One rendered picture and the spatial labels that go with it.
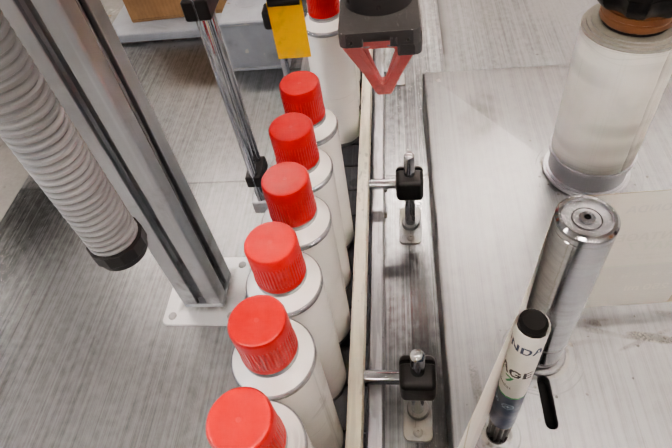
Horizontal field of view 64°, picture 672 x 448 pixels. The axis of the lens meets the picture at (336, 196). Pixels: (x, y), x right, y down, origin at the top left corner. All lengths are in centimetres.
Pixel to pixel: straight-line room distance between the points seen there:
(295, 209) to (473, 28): 66
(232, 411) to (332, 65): 41
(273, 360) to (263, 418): 4
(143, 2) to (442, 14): 54
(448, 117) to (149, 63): 55
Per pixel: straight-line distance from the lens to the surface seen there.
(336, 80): 61
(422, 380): 45
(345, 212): 52
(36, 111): 29
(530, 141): 68
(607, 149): 58
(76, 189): 31
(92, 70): 40
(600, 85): 53
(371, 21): 45
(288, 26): 48
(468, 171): 64
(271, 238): 33
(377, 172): 64
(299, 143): 39
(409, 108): 80
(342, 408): 49
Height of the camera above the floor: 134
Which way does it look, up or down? 48 degrees down
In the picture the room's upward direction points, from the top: 10 degrees counter-clockwise
